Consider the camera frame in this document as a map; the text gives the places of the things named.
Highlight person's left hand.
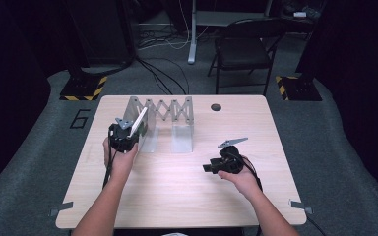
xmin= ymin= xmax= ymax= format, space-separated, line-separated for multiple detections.
xmin=102 ymin=137 xmax=140 ymax=180

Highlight grey expandable book rack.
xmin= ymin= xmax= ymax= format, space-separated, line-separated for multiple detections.
xmin=121 ymin=95 xmax=196 ymax=154

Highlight black curtain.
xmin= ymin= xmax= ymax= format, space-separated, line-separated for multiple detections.
xmin=295 ymin=0 xmax=378 ymax=214
xmin=0 ymin=0 xmax=52 ymax=205

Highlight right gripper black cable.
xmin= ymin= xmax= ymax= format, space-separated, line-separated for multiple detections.
xmin=234 ymin=152 xmax=264 ymax=236

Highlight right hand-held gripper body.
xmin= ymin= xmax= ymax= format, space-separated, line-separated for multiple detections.
xmin=210 ymin=137 xmax=249 ymax=175

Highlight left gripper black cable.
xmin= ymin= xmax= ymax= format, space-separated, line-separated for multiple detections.
xmin=101 ymin=128 xmax=116 ymax=191

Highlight white desk leg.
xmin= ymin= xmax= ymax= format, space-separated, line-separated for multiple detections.
xmin=187 ymin=0 xmax=199 ymax=65

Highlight black folding chair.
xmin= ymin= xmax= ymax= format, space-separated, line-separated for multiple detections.
xmin=207 ymin=17 xmax=288 ymax=97

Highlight black yellow striped stand base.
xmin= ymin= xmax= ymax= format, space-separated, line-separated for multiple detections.
xmin=274 ymin=74 xmax=323 ymax=102
xmin=59 ymin=73 xmax=109 ymax=102

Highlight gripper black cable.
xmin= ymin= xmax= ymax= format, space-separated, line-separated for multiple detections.
xmin=234 ymin=152 xmax=264 ymax=236
xmin=101 ymin=128 xmax=116 ymax=191

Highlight white caterpillar picture book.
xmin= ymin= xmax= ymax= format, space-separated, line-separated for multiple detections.
xmin=128 ymin=105 xmax=150 ymax=140

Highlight person's right hand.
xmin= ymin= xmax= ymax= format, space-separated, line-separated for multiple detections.
xmin=218 ymin=155 xmax=261 ymax=200

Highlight white floor cables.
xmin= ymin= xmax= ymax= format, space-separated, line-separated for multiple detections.
xmin=137 ymin=0 xmax=211 ymax=52

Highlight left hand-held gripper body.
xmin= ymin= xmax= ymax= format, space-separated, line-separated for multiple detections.
xmin=107 ymin=117 xmax=141 ymax=153

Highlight black floor cables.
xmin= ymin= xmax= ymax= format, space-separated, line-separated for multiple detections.
xmin=133 ymin=56 xmax=192 ymax=96

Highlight grey desk top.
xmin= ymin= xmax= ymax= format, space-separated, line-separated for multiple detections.
xmin=195 ymin=10 xmax=271 ymax=28

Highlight grey table clamp bracket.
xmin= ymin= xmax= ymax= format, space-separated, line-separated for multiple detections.
xmin=288 ymin=199 xmax=314 ymax=215
xmin=48 ymin=201 xmax=75 ymax=218

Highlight black equipment cabinet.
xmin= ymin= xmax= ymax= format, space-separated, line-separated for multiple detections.
xmin=62 ymin=0 xmax=136 ymax=67

